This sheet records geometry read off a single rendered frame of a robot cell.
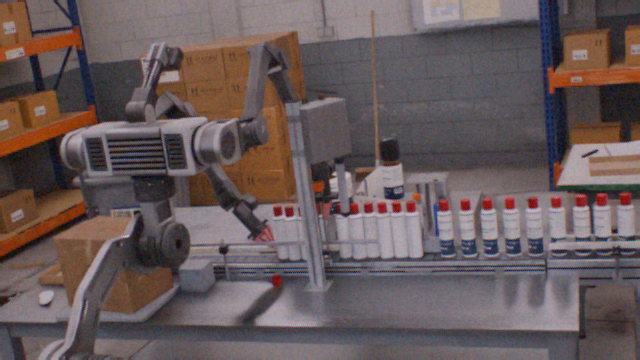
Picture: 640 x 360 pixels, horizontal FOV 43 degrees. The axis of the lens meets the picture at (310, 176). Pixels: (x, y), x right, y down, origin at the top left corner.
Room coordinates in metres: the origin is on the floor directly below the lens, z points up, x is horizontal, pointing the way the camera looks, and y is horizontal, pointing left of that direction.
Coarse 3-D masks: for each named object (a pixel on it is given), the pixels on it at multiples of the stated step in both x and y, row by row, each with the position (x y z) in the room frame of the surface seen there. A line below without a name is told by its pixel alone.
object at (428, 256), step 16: (192, 256) 3.10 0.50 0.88; (208, 256) 3.07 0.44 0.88; (240, 256) 3.02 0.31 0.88; (256, 256) 3.00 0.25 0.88; (272, 256) 2.97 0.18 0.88; (336, 256) 2.88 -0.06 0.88; (432, 256) 2.74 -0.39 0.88; (480, 256) 2.68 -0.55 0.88; (528, 256) 2.62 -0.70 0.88; (544, 256) 2.60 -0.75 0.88
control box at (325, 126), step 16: (304, 112) 2.69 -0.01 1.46; (320, 112) 2.71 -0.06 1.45; (336, 112) 2.75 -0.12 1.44; (304, 128) 2.70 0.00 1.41; (320, 128) 2.71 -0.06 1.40; (336, 128) 2.75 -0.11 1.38; (304, 144) 2.71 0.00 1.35; (320, 144) 2.70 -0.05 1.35; (336, 144) 2.74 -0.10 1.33; (320, 160) 2.70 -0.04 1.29
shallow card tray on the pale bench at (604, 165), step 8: (592, 160) 3.90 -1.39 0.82; (600, 160) 3.89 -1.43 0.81; (608, 160) 3.88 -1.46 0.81; (616, 160) 3.87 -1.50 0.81; (624, 160) 3.85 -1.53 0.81; (632, 160) 3.84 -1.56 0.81; (592, 168) 3.81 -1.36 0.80; (600, 168) 3.79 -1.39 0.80; (608, 168) 3.77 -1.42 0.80; (616, 168) 3.65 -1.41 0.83; (624, 168) 3.64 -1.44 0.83; (632, 168) 3.63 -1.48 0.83
